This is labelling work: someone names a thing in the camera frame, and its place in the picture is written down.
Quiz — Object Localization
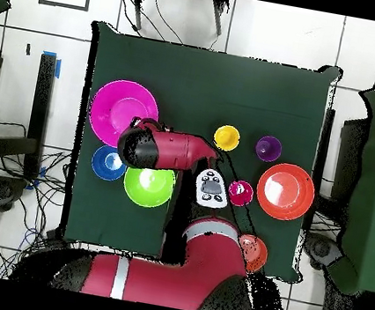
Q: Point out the pink bowl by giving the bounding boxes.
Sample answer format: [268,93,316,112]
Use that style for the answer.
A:
[84,74,165,155]

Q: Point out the yellow cup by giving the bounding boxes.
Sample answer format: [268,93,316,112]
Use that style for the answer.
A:
[211,122,242,154]

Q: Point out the green bowl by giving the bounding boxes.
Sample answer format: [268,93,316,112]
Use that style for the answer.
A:
[119,160,179,213]

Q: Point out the red cup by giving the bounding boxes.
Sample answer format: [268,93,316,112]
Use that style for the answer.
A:
[224,178,256,209]

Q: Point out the purple cup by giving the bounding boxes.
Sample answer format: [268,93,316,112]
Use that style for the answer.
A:
[253,134,285,165]

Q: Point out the blue bowl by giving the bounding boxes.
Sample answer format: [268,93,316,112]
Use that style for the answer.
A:
[88,142,131,184]

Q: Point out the large orange bowl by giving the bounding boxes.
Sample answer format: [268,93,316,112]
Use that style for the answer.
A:
[251,159,320,225]

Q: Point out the small orange bowl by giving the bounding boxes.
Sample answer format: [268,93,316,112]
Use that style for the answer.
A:
[232,232,271,277]

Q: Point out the blue tape strip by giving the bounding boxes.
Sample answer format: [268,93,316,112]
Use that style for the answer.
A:
[39,50,64,79]

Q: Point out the black metal stand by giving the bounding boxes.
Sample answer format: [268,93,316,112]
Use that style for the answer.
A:
[0,44,60,183]

